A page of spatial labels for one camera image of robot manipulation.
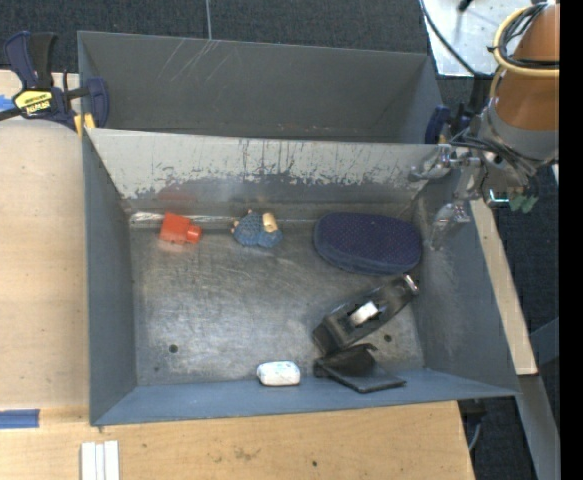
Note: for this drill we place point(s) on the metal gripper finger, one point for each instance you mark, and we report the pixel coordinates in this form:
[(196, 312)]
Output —
[(448, 220), (436, 167)]

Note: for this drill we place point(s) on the dark blue oval case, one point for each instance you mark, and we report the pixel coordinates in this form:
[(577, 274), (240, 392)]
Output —
[(368, 243)]

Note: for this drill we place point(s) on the blue knitted toy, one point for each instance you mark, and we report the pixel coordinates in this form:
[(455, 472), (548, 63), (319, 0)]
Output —
[(256, 232)]

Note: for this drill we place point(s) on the grey metal bin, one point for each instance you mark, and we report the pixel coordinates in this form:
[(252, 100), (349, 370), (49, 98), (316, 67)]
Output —
[(251, 298)]

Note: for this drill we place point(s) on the white speckled soap bar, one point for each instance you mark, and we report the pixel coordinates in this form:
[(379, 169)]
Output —
[(278, 373)]

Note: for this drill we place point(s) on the red toy block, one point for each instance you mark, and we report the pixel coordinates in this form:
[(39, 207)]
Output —
[(177, 228)]

